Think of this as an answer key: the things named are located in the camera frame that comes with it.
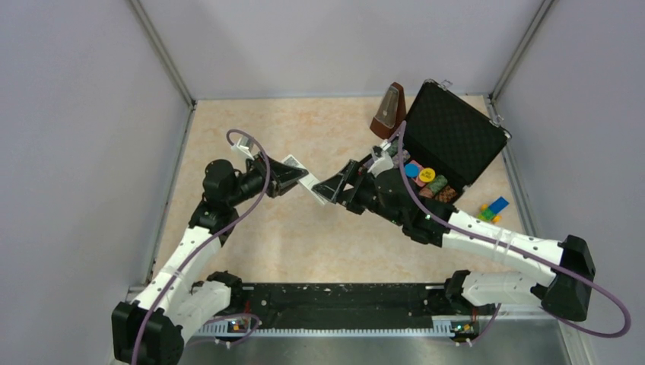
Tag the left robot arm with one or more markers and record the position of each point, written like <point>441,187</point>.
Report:
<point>155,327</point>

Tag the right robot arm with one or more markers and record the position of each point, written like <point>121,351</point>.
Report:
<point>553,274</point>

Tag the yellow poker chip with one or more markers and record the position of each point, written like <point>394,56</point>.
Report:
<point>426,175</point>

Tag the brown wooden metronome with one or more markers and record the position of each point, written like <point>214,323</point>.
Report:
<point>391,112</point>

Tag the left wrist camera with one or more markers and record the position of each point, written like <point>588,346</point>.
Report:
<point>243,148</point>

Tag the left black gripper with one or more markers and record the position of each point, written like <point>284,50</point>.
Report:
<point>282,177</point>

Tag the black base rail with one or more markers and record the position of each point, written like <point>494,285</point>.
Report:
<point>351,306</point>

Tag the black poker chip case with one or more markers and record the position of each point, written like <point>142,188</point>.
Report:
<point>445,133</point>

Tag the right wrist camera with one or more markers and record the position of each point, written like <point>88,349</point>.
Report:
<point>380,159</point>

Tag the blue poker chip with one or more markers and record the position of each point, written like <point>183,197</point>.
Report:
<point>412,170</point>

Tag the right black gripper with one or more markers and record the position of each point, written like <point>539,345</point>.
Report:
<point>333,188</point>

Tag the colourful toy bricks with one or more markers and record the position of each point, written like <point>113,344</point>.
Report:
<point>491,212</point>

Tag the white remote control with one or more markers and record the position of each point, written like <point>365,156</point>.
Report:
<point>308,181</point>

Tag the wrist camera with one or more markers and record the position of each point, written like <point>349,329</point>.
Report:
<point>243,148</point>
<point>380,159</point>

